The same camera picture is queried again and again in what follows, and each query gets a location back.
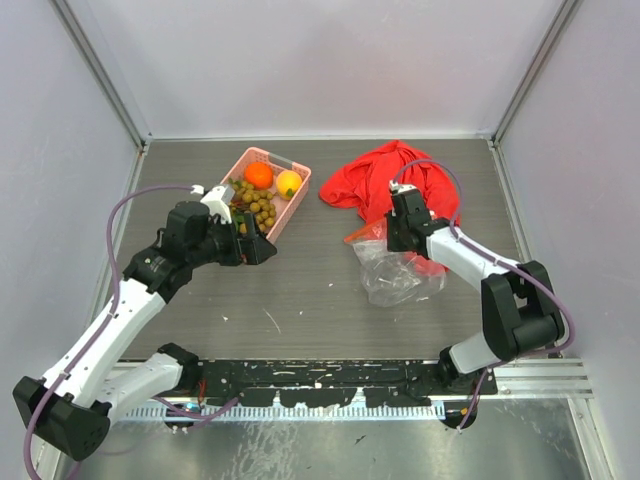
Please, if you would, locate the white slotted cable duct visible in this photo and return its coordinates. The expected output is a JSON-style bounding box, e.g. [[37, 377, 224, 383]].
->
[[123, 401, 446, 423]]

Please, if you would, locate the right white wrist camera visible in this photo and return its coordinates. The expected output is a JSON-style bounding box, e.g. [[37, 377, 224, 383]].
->
[[389, 181, 416, 196]]

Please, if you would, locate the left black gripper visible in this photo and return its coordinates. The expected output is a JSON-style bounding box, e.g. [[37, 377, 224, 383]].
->
[[189, 212, 276, 268]]

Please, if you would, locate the clear zip top bag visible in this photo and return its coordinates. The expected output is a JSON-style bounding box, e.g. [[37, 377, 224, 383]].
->
[[344, 218, 447, 307]]

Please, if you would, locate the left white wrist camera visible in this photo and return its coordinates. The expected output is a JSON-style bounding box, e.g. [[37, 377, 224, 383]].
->
[[200, 184, 235, 224]]

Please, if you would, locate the yellow orange peach fruit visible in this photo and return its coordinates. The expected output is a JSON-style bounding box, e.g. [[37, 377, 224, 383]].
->
[[276, 170, 303, 201]]

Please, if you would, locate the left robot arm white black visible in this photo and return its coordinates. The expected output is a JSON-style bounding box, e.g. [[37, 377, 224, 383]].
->
[[12, 201, 277, 461]]

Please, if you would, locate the pink plastic basket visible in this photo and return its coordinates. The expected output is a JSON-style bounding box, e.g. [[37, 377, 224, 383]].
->
[[222, 147, 312, 243]]

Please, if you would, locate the orange tangerine fruit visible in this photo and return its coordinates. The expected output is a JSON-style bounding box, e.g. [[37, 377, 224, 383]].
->
[[244, 162, 274, 190]]

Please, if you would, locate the red cloth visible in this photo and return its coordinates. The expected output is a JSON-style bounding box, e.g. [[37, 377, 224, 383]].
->
[[318, 139, 462, 275]]

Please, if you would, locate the brown longan bunch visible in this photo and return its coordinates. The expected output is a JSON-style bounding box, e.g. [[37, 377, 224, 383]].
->
[[230, 179, 277, 234]]

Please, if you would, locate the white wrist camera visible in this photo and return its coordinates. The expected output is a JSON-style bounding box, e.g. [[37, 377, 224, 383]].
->
[[389, 181, 416, 196], [200, 184, 235, 224]]

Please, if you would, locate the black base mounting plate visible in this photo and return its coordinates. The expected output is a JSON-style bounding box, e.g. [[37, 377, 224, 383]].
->
[[195, 360, 480, 409]]

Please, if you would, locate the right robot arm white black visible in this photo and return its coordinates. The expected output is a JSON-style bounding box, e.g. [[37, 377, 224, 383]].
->
[[385, 183, 565, 394]]

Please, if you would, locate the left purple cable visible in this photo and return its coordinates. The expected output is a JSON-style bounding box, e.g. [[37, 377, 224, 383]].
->
[[23, 183, 240, 479]]

